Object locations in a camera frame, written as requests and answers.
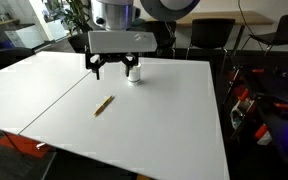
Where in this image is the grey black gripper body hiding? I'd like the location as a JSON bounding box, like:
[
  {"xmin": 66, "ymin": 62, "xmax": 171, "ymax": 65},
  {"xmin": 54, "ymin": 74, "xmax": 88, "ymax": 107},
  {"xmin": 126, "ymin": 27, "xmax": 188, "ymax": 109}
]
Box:
[{"xmin": 85, "ymin": 30, "xmax": 157, "ymax": 66}]

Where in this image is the yellow pen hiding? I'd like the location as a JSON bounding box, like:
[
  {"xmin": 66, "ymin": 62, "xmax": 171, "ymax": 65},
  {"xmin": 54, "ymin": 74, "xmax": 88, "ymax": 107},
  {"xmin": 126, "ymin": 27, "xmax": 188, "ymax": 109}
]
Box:
[{"xmin": 93, "ymin": 95, "xmax": 114, "ymax": 117}]

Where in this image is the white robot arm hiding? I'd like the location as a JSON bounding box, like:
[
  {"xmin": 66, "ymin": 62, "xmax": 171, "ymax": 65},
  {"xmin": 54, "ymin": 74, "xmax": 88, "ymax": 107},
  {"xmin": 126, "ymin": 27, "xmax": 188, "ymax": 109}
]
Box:
[{"xmin": 85, "ymin": 0, "xmax": 200, "ymax": 79}]

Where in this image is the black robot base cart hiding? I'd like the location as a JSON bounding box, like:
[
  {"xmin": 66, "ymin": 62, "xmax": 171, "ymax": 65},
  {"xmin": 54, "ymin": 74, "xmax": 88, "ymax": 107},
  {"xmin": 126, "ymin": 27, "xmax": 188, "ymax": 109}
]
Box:
[{"xmin": 225, "ymin": 63, "xmax": 288, "ymax": 180}]

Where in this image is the white paper cup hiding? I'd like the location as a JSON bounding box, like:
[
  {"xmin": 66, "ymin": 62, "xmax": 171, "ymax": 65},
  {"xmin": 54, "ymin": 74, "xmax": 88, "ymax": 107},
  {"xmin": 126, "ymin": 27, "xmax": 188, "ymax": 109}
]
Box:
[{"xmin": 128, "ymin": 64, "xmax": 141, "ymax": 83}]

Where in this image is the green potted plant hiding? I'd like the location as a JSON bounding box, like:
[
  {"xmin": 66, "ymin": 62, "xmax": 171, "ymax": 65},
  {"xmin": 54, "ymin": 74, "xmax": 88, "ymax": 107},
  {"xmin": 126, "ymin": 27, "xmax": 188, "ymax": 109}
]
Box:
[{"xmin": 41, "ymin": 0, "xmax": 93, "ymax": 34}]

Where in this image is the white cabinet in hallway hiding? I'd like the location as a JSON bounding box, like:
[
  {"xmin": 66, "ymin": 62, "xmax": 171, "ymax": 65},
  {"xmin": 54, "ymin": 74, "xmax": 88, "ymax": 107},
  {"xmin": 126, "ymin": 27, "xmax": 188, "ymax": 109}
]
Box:
[{"xmin": 5, "ymin": 25, "xmax": 44, "ymax": 49}]

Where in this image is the black chair at desk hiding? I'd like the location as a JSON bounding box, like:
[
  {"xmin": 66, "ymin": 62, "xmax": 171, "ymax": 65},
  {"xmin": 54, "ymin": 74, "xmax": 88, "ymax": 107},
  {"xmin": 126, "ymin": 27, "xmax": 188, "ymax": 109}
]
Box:
[{"xmin": 185, "ymin": 18, "xmax": 235, "ymax": 70}]

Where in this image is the wooden desk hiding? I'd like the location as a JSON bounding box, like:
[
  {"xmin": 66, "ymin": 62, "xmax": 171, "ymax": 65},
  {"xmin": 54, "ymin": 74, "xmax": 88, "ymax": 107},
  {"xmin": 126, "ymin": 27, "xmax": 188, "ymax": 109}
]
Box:
[{"xmin": 177, "ymin": 11, "xmax": 273, "ymax": 26}]

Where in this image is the orange clamp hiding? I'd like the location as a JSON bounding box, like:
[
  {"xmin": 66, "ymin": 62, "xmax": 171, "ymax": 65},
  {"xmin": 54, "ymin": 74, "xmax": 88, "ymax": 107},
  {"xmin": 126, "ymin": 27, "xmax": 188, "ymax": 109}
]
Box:
[{"xmin": 274, "ymin": 103, "xmax": 288, "ymax": 110}]

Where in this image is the black chair far right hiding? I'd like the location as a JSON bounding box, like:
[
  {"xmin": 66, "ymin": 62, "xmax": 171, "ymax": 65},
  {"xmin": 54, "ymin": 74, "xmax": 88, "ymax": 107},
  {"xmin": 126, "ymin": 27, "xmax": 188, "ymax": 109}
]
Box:
[{"xmin": 243, "ymin": 14, "xmax": 288, "ymax": 55}]

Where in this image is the black cable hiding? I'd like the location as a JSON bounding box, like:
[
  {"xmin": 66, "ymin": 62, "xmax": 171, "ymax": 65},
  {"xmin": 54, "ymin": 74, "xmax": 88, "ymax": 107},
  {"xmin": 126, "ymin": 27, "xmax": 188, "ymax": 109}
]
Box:
[{"xmin": 237, "ymin": 0, "xmax": 256, "ymax": 36}]

